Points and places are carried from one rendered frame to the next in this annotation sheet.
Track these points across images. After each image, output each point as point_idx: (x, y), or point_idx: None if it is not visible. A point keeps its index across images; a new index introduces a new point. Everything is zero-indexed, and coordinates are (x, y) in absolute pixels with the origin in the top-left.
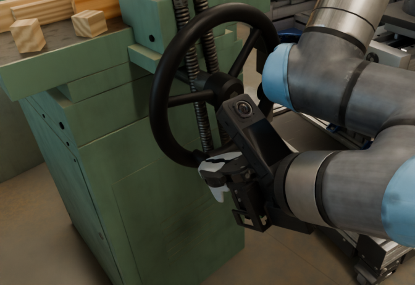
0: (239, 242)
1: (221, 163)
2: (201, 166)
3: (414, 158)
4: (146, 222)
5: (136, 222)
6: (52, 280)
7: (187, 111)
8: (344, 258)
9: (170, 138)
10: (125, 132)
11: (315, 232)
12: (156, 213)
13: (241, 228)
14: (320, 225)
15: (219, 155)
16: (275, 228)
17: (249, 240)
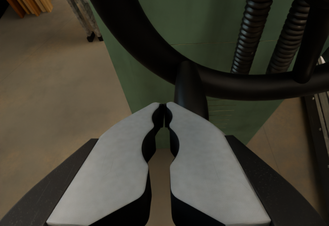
0: (242, 142)
1: (139, 177)
2: (121, 124)
3: None
4: (159, 94)
5: (149, 90)
6: (120, 86)
7: None
8: (325, 216)
9: (118, 10)
10: None
11: (314, 177)
12: (171, 92)
13: (249, 136)
14: (324, 180)
15: (197, 117)
16: (280, 150)
17: (252, 144)
